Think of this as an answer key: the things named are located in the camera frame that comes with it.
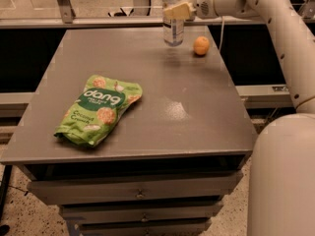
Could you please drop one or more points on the grey drawer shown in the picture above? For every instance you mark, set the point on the grey drawer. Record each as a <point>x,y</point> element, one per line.
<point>134,188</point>
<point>142,212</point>
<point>151,228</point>

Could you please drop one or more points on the orange fruit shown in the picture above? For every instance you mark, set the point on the orange fruit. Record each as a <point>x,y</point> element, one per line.
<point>201,45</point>

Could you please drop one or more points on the grey metal railing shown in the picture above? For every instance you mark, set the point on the grey metal railing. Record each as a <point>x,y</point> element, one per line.
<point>116,22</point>

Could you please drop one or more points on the grey top drawer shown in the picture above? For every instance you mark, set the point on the grey top drawer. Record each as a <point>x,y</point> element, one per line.
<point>134,188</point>

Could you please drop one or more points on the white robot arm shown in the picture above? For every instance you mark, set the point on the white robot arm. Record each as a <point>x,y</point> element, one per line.
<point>282,175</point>

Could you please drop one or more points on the green dang snack bag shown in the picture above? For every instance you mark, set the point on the green dang snack bag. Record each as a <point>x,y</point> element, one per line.
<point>95,113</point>

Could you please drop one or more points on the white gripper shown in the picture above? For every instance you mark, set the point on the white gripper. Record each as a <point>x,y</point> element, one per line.
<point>203,3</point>

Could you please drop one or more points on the grey bottom drawer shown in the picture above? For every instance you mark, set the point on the grey bottom drawer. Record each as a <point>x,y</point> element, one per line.
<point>151,228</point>

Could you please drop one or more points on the grey middle drawer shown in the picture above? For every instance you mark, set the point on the grey middle drawer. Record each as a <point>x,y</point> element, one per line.
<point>142,212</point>

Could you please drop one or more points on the clear plastic water bottle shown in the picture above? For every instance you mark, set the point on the clear plastic water bottle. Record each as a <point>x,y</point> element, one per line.
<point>173,30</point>

